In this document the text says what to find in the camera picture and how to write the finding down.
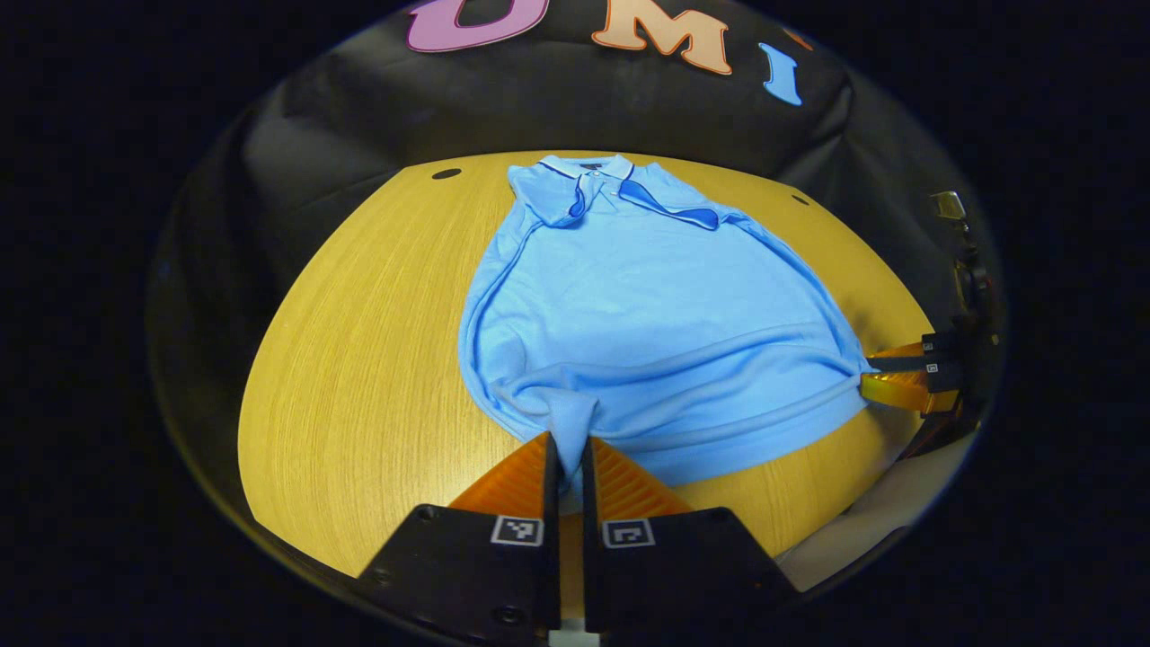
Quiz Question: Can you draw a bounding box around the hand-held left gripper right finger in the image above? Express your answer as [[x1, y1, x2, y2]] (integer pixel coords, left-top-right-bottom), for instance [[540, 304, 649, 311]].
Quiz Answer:
[[579, 437, 801, 635]]

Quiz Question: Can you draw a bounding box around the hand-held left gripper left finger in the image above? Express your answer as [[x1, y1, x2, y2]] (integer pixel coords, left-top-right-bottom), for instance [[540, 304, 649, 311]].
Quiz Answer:
[[357, 430, 563, 635]]

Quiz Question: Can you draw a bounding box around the light blue T-shirt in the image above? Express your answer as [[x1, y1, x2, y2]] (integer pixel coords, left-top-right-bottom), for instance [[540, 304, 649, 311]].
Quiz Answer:
[[457, 154, 878, 492]]

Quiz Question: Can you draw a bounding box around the black backdrop cloth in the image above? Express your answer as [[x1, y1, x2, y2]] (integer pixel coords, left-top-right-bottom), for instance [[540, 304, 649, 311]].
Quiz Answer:
[[148, 0, 1004, 504]]

